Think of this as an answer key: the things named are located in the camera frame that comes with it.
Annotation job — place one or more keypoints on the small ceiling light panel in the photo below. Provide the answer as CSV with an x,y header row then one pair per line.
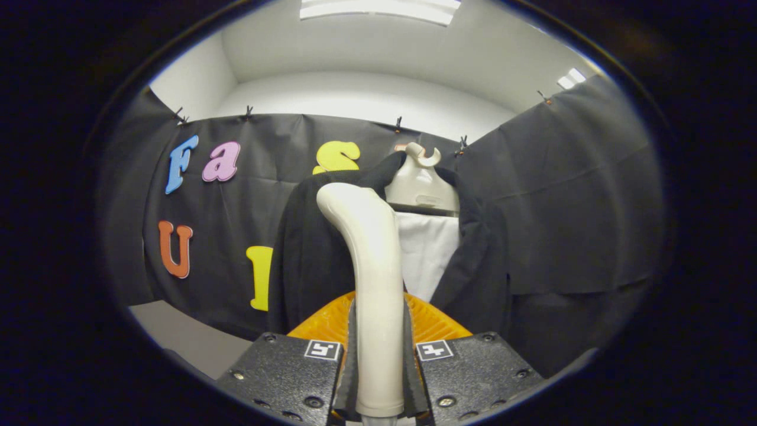
x,y
571,78

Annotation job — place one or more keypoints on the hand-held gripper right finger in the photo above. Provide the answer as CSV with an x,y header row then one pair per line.
x,y
414,384

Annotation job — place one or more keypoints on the black blazer jacket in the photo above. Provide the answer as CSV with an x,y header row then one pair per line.
x,y
307,266

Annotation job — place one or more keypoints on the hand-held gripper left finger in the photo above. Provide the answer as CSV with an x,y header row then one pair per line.
x,y
349,378

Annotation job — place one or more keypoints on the white mannequin torso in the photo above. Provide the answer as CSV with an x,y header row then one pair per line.
x,y
423,189

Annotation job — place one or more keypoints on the grey cabinet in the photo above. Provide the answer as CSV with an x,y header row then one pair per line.
x,y
183,337

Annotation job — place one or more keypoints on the long ceiling light panel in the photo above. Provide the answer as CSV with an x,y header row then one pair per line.
x,y
378,9

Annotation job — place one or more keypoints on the black backdrop cloth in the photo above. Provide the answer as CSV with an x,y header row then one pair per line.
x,y
579,207

